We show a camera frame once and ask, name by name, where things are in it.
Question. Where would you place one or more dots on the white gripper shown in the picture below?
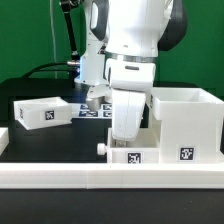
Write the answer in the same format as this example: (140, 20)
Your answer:
(129, 84)

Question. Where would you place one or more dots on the white drawer box front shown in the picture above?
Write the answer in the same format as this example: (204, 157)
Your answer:
(144, 150)

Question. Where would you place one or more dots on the white drawer box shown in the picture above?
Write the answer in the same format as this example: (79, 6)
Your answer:
(144, 150)
(42, 112)

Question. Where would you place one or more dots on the white drawer cabinet frame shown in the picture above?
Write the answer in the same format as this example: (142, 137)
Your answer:
(189, 122)

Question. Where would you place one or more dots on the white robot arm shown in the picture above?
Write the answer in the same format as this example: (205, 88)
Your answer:
(123, 39)

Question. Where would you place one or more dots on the white drawer box rear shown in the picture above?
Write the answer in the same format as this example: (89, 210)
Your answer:
(42, 112)

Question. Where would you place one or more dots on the marker tag sheet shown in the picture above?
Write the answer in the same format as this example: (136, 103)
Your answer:
(82, 111)

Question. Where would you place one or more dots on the white front rail fence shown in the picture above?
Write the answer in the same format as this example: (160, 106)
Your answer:
(108, 176)

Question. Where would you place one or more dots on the white left rail piece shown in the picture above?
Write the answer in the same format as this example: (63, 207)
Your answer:
(4, 139)

